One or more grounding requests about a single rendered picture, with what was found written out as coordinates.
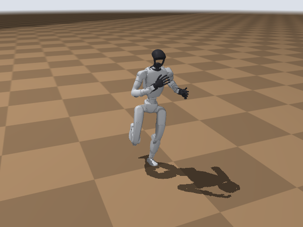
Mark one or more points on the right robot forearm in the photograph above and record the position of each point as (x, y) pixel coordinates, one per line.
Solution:
(142, 92)

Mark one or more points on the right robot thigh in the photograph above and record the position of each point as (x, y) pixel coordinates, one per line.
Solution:
(138, 121)

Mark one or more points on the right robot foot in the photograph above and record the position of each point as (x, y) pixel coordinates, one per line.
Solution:
(132, 125)

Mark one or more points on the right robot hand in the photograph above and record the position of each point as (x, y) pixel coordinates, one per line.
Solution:
(159, 82)

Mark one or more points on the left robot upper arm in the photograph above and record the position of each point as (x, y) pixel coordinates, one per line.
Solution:
(170, 75)

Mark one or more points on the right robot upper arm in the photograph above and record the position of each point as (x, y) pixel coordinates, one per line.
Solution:
(139, 79)

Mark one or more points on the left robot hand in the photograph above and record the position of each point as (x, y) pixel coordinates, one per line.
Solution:
(183, 92)

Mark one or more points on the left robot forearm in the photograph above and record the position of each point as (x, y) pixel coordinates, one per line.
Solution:
(174, 87)

